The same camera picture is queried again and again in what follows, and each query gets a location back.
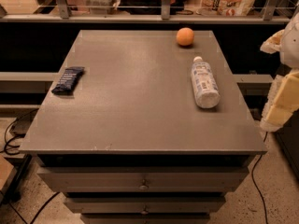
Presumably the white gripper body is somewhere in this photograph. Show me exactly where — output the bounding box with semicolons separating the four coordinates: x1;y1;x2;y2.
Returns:
262;75;283;118

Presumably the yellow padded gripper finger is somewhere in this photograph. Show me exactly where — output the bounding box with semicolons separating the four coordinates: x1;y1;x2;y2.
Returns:
260;72;299;132
260;29;285;54

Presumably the blue plastic water bottle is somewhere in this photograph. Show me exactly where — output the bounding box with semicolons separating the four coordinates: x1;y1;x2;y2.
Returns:
191;56;221;108

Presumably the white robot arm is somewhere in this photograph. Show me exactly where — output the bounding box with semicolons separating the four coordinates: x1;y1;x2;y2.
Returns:
260;14;299;132

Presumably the dark blue rxbar wrapper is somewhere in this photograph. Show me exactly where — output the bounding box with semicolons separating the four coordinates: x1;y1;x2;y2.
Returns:
51;66;84;95

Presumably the orange fruit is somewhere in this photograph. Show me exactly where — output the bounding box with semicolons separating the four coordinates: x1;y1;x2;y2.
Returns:
176;28;194;46

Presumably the black bag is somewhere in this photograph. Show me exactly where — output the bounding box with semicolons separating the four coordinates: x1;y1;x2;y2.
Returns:
118;0;187;15

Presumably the grey drawer cabinet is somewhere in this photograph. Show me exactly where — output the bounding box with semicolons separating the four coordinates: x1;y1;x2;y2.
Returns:
21;30;266;224

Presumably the top drawer knob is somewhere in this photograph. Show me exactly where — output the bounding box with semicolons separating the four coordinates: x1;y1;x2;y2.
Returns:
139;180;149;190

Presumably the drawer knob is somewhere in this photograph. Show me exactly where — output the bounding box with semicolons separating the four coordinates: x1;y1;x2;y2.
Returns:
139;180;149;190
140;206;149;215

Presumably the metal railing shelf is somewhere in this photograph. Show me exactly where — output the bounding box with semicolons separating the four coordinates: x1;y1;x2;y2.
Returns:
0;0;299;24

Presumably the black floor cable right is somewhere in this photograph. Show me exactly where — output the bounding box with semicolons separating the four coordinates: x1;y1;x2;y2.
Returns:
250;131;270;224

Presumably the black floor cables left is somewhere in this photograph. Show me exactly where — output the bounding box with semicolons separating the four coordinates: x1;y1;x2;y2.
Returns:
0;108;40;157

